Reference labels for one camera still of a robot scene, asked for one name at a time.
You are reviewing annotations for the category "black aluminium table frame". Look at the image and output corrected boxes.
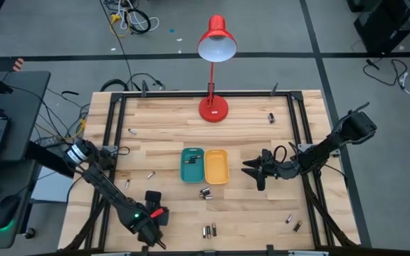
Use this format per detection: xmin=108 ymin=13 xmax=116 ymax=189
xmin=62 ymin=90 xmax=361 ymax=256

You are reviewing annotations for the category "thick black cable loop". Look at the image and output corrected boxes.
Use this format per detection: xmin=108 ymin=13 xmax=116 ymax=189
xmin=100 ymin=78 xmax=130 ymax=92

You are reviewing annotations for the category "black cable coil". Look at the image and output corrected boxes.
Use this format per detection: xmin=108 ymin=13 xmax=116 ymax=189
xmin=126 ymin=7 xmax=152 ymax=36

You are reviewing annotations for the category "yellow cable with plug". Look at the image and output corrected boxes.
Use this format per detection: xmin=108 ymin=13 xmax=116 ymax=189
xmin=109 ymin=13 xmax=131 ymax=38

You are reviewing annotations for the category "black desk leg bar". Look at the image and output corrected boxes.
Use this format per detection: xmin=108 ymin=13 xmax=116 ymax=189
xmin=25 ymin=140 xmax=77 ymax=178

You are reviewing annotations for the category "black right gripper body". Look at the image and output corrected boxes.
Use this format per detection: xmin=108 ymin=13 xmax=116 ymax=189
xmin=257 ymin=149 xmax=288 ymax=192

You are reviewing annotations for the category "thin yellow cable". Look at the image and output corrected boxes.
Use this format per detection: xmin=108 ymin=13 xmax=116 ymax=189
xmin=36 ymin=119 xmax=87 ymax=142

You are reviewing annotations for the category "red desk lamp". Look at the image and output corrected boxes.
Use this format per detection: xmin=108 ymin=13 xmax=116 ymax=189
xmin=196 ymin=14 xmax=238 ymax=124

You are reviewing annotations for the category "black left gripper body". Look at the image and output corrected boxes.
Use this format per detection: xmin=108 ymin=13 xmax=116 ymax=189
xmin=141 ymin=208 xmax=171 ymax=229

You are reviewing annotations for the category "thin black cable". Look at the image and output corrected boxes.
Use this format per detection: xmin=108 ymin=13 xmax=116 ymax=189
xmin=126 ymin=73 xmax=166 ymax=92

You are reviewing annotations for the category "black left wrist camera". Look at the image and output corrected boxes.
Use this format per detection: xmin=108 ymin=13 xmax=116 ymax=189
xmin=137 ymin=220 xmax=167 ymax=250

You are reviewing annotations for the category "yellow plastic bin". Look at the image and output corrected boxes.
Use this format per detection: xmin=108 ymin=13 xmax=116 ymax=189
xmin=204 ymin=148 xmax=231 ymax=186

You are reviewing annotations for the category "long black floor cable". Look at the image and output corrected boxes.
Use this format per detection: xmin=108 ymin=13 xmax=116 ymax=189
xmin=98 ymin=0 xmax=135 ymax=92

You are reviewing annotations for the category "black computer mouse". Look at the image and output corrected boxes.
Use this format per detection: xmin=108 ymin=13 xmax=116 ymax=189
xmin=0 ymin=194 xmax=21 ymax=230

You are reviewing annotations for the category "black computer tower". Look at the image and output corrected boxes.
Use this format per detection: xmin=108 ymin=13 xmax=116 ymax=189
xmin=347 ymin=0 xmax=410 ymax=55

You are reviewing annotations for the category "teal plastic bin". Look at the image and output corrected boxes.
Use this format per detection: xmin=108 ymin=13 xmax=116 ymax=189
xmin=180 ymin=147 xmax=206 ymax=184

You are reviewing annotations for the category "black cable with plug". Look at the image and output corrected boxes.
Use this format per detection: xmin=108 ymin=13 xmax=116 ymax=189
xmin=363 ymin=58 xmax=409 ymax=87

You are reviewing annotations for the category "black power strip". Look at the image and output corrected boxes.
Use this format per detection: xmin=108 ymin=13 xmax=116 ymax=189
xmin=33 ymin=137 xmax=63 ymax=149

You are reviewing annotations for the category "black desk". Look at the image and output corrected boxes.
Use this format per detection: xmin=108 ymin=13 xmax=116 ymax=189
xmin=0 ymin=70 xmax=52 ymax=250

